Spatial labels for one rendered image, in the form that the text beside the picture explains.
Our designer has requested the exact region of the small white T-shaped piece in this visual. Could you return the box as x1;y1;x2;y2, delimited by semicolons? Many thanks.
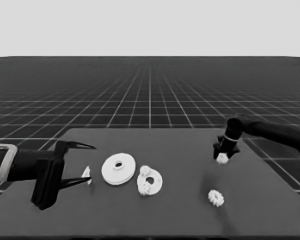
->
81;165;93;185

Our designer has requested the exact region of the large thick white disc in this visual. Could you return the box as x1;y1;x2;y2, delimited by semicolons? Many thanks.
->
101;152;137;186

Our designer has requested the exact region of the white round carrier with pins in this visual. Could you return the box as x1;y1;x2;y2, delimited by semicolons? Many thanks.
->
136;165;164;197

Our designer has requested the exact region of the white toothed gear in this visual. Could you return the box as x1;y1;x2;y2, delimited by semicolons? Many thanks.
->
207;189;225;208
215;153;230;165
138;182;152;197
139;165;152;178

